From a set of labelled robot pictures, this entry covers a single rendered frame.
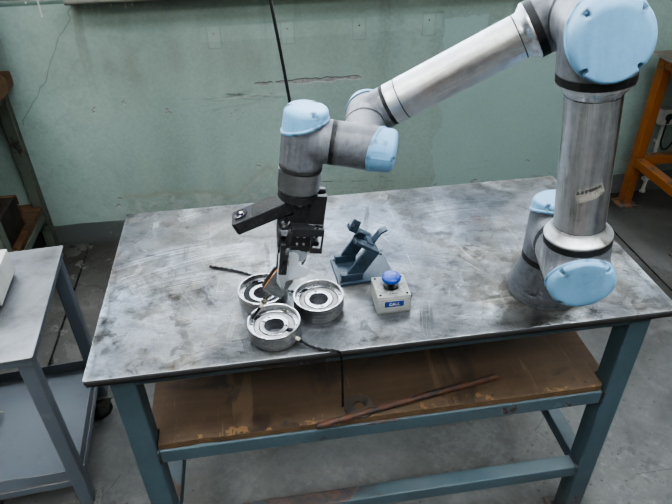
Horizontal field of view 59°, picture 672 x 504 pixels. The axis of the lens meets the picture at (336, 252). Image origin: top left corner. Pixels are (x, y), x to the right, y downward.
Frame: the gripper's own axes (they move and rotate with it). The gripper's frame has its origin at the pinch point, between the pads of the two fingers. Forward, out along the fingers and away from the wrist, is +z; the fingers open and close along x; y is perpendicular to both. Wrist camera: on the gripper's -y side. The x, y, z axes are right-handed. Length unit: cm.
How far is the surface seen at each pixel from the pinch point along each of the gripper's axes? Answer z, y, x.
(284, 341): 8.3, 1.3, -9.0
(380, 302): 5.1, 21.2, -0.9
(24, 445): 80, -66, 23
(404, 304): 5.7, 26.4, -0.8
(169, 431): 39.7, -21.5, -4.8
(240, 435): 38.1, -6.1, -7.6
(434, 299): 6.7, 33.9, 2.2
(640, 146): 34, 187, 154
